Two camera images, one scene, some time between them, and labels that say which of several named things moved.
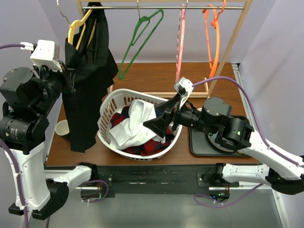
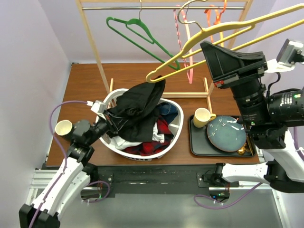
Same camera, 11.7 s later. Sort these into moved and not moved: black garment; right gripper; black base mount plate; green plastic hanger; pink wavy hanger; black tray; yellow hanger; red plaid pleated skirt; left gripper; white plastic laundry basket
Moved: green plastic hanger; black garment; right gripper; left gripper; yellow hanger; pink wavy hanger
Not moved: black tray; black base mount plate; white plastic laundry basket; red plaid pleated skirt
